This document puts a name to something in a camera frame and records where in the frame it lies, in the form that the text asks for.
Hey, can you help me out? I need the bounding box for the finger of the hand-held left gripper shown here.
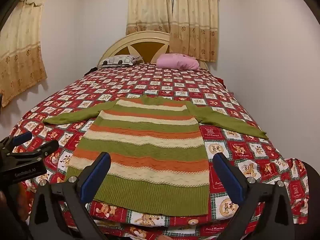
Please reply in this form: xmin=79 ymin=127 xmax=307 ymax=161
xmin=11 ymin=140 xmax=59 ymax=162
xmin=2 ymin=131 xmax=33 ymax=153

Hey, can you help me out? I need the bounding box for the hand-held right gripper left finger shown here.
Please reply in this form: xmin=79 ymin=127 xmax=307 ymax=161
xmin=29 ymin=152 xmax=112 ymax=240

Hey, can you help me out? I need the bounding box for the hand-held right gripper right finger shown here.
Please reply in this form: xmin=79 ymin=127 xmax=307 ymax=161
xmin=212 ymin=152 xmax=295 ymax=240

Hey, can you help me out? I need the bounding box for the green orange striped knit sweater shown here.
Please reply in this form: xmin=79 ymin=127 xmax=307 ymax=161
xmin=43 ymin=96 xmax=269 ymax=217

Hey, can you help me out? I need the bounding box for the red checked printed bedspread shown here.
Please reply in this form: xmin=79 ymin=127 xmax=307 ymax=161
xmin=15 ymin=62 xmax=312 ymax=240

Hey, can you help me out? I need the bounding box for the wide beige floral curtain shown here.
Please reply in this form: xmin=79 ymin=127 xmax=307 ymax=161
xmin=0 ymin=0 xmax=48 ymax=108

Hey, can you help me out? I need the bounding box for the grey patterned pillow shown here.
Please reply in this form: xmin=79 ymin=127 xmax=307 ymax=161
xmin=97 ymin=54 xmax=143 ymax=68

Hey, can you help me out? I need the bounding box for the pink pillow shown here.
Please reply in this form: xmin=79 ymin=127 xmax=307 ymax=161
xmin=156 ymin=53 xmax=200 ymax=71

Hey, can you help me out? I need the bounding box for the cream wooden headboard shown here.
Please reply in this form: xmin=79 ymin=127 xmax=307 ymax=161
xmin=100 ymin=31 xmax=209 ymax=70

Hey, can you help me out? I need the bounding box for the beige floral curtain panel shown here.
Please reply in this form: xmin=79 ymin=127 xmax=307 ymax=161
xmin=169 ymin=0 xmax=220 ymax=63
xmin=126 ymin=0 xmax=175 ymax=36

